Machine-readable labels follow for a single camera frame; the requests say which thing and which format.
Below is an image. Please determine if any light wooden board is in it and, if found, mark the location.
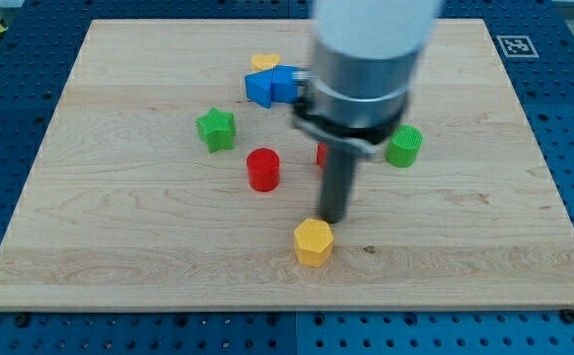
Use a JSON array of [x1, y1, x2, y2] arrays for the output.
[[0, 19, 574, 313]]

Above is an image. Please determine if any green cylinder block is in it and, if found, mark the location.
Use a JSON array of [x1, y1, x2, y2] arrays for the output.
[[385, 125, 423, 168]]

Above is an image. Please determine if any red cylinder block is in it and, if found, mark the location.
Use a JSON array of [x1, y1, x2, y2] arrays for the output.
[[246, 147, 280, 192]]

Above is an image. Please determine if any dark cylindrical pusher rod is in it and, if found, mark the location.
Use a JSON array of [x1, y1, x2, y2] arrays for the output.
[[318, 145, 358, 224]]

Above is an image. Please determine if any yellow hexagon block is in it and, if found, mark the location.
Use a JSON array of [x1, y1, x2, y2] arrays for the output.
[[293, 218, 334, 267]]

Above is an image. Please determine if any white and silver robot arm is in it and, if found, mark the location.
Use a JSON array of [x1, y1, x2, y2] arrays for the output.
[[294, 0, 443, 159]]

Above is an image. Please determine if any white fiducial marker tag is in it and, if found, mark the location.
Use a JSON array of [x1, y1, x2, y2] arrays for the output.
[[497, 35, 538, 58]]

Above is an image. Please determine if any yellow heart block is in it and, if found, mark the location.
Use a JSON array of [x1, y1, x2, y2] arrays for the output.
[[251, 53, 281, 72]]

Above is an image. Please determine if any blue triangle block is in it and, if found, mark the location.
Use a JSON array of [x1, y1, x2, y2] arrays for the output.
[[245, 69, 273, 108]]

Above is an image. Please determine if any red block behind rod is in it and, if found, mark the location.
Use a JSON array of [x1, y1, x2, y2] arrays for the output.
[[316, 143, 327, 169]]

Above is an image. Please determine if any blue pentagon block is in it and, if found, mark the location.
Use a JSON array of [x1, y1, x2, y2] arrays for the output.
[[271, 65, 299, 104]]

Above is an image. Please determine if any green star block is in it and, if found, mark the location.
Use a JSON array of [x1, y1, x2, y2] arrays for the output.
[[195, 107, 237, 153]]

